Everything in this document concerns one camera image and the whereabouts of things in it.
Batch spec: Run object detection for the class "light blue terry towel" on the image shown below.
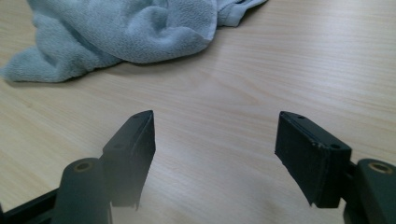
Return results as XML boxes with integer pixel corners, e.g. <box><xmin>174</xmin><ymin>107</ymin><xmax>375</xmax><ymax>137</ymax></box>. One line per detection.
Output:
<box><xmin>0</xmin><ymin>0</ymin><xmax>269</xmax><ymax>84</ymax></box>

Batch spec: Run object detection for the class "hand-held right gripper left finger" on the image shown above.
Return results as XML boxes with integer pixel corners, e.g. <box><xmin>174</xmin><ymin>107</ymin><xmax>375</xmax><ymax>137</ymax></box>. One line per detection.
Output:
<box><xmin>102</xmin><ymin>109</ymin><xmax>157</xmax><ymax>211</ymax></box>

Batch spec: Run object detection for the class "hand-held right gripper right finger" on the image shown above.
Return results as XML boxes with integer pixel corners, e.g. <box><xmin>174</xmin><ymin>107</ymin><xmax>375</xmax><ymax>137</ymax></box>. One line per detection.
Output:
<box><xmin>274</xmin><ymin>110</ymin><xmax>353</xmax><ymax>209</ymax></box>

